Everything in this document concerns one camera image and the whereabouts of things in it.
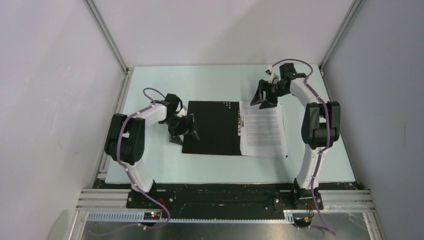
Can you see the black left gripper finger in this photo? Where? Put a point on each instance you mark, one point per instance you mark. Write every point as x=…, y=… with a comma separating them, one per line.
x=191, y=126
x=175, y=138

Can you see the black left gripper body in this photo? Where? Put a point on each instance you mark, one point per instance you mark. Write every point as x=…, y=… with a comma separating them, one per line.
x=177, y=126

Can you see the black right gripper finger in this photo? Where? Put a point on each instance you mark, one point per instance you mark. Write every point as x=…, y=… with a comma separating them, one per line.
x=266, y=104
x=259, y=95

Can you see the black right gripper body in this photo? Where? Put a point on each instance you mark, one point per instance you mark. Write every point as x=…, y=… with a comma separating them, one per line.
x=274, y=91

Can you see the red and black folder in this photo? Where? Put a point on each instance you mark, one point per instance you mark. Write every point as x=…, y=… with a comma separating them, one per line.
x=217, y=126

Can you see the white text-printed paper sheet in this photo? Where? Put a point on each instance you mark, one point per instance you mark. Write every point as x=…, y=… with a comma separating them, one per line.
x=263, y=133

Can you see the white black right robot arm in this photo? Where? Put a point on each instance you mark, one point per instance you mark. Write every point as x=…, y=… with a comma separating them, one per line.
x=319, y=130

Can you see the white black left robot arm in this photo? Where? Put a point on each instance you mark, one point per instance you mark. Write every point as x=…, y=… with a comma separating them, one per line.
x=125, y=141

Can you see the metal folder clip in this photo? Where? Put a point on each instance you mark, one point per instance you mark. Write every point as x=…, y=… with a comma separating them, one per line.
x=240, y=123

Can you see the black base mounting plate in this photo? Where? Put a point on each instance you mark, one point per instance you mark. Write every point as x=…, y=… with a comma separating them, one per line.
x=225, y=198

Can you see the left controller board with leds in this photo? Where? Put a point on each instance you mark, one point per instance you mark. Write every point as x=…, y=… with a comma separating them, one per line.
x=150, y=215

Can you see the right controller board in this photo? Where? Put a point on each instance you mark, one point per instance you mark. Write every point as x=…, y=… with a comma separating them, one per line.
x=302, y=222

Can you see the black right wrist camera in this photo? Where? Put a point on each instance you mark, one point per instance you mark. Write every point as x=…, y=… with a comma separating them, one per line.
x=288, y=72

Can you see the left aluminium corner post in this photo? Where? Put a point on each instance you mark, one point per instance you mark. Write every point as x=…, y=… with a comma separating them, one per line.
x=106, y=34

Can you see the aluminium corner post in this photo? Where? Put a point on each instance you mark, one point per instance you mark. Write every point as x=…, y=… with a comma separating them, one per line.
x=347, y=21
x=106, y=34

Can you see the right aluminium corner post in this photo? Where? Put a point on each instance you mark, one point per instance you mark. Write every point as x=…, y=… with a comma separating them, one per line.
x=347, y=21

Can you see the aluminium front frame rail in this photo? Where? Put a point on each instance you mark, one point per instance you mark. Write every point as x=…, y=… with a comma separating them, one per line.
x=102, y=214

